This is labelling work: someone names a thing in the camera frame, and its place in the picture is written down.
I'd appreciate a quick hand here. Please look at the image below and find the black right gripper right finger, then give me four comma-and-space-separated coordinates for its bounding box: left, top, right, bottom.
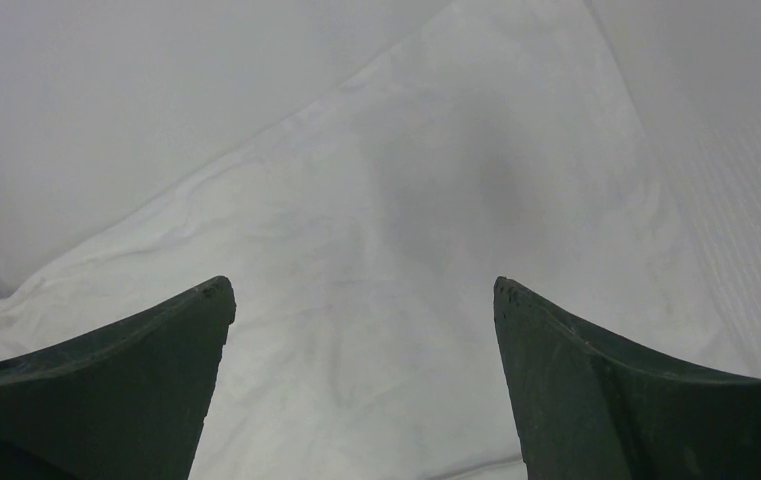
493, 277, 761, 479

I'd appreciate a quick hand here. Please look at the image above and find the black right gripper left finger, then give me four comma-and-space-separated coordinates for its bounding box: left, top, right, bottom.
0, 276, 236, 479

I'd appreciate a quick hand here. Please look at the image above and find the white t shirt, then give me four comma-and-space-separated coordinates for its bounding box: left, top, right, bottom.
0, 1, 750, 479

